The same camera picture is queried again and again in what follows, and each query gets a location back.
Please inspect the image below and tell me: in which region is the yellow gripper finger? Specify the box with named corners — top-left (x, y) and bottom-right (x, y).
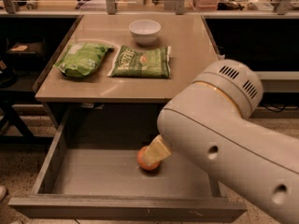
top-left (141, 134), bottom-right (172, 165)

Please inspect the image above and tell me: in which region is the open grey top drawer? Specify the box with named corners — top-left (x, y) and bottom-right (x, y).
top-left (9, 105), bottom-right (246, 223)

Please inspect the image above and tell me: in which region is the orange fruit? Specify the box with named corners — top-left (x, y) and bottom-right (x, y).
top-left (137, 146), bottom-right (160, 171)

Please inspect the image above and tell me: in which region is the black side stand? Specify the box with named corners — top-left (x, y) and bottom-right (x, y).
top-left (0, 37), bottom-right (54, 145)

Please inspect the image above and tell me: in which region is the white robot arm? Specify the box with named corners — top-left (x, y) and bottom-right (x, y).
top-left (142, 60), bottom-right (299, 224)

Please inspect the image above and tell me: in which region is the green Kettle chip bag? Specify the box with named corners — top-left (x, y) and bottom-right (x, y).
top-left (107, 46), bottom-right (171, 78)

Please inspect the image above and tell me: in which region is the white shoe tip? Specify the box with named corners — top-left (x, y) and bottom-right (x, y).
top-left (0, 186), bottom-right (7, 202)

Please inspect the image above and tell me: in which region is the white bowl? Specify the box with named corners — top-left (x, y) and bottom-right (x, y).
top-left (129, 20), bottom-right (161, 46)

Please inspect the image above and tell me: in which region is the light green snack bag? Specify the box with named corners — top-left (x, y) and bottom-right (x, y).
top-left (54, 42), bottom-right (113, 78)

